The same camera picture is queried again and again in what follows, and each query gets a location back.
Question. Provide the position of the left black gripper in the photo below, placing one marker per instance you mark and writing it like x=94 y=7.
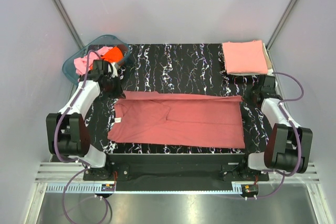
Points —
x=118 y=93

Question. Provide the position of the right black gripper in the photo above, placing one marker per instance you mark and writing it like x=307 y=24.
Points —
x=255 y=88

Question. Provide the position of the dusty red t-shirt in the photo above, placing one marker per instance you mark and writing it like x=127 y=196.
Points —
x=178 y=119

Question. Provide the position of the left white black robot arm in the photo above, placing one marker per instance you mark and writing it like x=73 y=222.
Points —
x=68 y=136

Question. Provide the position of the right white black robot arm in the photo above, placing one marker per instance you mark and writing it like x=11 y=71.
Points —
x=288 y=149

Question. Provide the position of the orange shirt in basket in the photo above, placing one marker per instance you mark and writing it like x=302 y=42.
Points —
x=110 y=54

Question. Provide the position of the light pink shirt in basket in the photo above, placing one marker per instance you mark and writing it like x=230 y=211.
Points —
x=81 y=63

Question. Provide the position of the teal plastic laundry basket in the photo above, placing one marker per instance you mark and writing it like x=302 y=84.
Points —
x=68 y=67

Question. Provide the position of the folded salmon pink t-shirt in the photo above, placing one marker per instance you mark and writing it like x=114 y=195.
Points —
x=244 y=56

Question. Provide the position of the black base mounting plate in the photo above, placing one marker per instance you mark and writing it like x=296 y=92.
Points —
x=172 y=173

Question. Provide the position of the left rear aluminium post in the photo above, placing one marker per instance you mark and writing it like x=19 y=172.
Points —
x=68 y=23

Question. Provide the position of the aluminium frame rail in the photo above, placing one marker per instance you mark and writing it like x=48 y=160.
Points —
x=69 y=178

